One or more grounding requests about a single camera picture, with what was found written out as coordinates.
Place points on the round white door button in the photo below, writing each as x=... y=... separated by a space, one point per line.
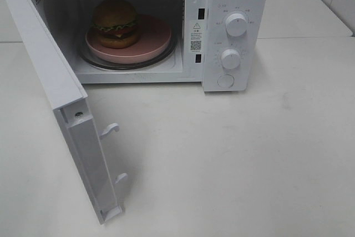
x=225 y=81

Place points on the pink round plate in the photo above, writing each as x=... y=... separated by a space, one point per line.
x=140 y=43

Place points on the burger with lettuce and tomato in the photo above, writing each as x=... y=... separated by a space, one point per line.
x=116 y=24

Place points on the white microwave door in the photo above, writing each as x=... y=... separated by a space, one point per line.
x=68 y=100

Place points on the glass microwave turntable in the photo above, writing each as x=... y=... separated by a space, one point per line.
x=89 y=57

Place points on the white lower timer knob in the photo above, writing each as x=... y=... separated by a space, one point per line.
x=230 y=59

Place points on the white warning label sticker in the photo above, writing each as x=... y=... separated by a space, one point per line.
x=196 y=35

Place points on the white microwave oven body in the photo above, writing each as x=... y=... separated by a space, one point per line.
x=69 y=20

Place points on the white upper power knob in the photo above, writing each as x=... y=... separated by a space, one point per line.
x=236 y=23

